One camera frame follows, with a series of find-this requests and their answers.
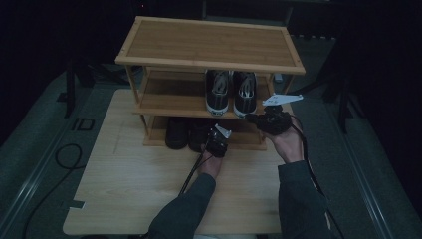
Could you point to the wooden three-tier shoe rack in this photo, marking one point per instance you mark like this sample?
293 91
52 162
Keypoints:
209 46

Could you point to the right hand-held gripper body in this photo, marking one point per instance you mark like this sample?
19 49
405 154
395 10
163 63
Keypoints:
275 119

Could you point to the person's right hand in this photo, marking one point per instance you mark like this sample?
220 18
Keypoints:
288 146

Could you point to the black metal stand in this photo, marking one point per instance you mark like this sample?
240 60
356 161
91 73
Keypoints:
71 86
341 99

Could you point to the small white object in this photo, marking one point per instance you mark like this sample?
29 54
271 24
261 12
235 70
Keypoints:
278 78

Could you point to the metal floor rail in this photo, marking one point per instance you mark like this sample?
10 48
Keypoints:
33 172
361 172

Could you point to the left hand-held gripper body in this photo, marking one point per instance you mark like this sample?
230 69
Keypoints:
217 144

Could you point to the black and white canvas sneaker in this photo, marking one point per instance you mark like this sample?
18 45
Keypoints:
218 93
245 96

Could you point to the person's left hand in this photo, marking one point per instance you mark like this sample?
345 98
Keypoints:
210 166

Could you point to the black knit shoe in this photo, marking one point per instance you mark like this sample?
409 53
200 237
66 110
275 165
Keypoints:
199 136
176 132

